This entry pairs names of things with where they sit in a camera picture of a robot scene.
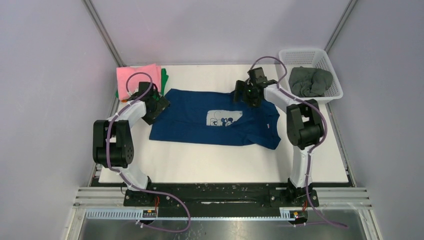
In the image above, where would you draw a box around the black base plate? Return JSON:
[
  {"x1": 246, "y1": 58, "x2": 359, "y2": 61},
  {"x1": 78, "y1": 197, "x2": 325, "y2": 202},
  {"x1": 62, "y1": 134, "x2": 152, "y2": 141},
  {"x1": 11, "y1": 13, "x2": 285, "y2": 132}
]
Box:
[{"x1": 123, "y1": 182, "x2": 310, "y2": 218}]

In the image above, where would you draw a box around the grey crumpled t-shirt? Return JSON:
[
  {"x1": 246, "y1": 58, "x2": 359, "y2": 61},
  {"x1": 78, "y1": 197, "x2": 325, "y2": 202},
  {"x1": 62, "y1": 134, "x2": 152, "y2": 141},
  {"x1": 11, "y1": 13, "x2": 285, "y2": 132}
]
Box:
[{"x1": 288, "y1": 66, "x2": 334, "y2": 98}]

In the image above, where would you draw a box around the white slotted cable duct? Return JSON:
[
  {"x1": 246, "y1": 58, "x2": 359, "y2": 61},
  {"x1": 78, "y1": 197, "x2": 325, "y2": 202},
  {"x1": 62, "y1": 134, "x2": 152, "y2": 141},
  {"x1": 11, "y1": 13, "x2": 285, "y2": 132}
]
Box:
[{"x1": 85, "y1": 207, "x2": 297, "y2": 222}]

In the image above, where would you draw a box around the blue printed t-shirt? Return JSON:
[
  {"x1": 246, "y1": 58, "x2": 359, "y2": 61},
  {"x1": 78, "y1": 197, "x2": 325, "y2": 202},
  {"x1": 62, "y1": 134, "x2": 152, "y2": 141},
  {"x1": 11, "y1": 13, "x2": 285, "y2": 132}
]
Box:
[{"x1": 149, "y1": 89, "x2": 281, "y2": 150}]

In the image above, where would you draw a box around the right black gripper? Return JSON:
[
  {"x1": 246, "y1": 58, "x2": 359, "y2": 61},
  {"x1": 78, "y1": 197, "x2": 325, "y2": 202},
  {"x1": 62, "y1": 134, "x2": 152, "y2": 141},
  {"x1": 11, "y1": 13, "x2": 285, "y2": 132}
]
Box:
[{"x1": 231, "y1": 80, "x2": 262, "y2": 108}]

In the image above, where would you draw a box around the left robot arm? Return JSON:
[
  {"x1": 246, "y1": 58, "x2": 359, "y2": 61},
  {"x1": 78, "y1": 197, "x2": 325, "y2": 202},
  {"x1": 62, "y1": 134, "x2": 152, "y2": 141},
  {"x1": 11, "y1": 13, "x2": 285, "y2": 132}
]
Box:
[{"x1": 92, "y1": 82, "x2": 170, "y2": 206}]

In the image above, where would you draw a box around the pink folded t-shirt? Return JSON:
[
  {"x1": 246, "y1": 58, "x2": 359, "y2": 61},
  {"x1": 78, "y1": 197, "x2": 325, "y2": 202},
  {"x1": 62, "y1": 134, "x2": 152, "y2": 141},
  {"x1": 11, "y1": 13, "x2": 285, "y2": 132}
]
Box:
[{"x1": 116, "y1": 63, "x2": 163, "y2": 102}]

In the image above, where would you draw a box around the white plastic basket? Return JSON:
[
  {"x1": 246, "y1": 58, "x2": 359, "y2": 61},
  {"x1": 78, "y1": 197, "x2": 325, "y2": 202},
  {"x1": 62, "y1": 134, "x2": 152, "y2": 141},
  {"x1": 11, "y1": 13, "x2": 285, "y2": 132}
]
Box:
[{"x1": 278, "y1": 48, "x2": 344, "y2": 104}]

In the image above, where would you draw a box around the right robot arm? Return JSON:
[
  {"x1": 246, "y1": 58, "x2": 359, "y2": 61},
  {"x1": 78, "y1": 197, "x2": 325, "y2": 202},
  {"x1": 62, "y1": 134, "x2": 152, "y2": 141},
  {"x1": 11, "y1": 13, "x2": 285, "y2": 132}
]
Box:
[{"x1": 233, "y1": 67, "x2": 328, "y2": 209}]

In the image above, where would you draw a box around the green folded t-shirt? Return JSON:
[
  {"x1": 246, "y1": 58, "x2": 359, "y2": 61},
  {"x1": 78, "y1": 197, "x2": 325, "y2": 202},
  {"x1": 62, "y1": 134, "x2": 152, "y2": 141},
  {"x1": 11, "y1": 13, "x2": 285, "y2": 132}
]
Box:
[{"x1": 115, "y1": 67, "x2": 169, "y2": 100}]

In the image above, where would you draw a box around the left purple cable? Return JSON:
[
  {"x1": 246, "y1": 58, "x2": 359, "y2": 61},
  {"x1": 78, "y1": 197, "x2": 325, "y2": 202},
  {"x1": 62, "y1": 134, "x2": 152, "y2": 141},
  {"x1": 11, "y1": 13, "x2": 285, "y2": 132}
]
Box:
[{"x1": 105, "y1": 71, "x2": 192, "y2": 233}]

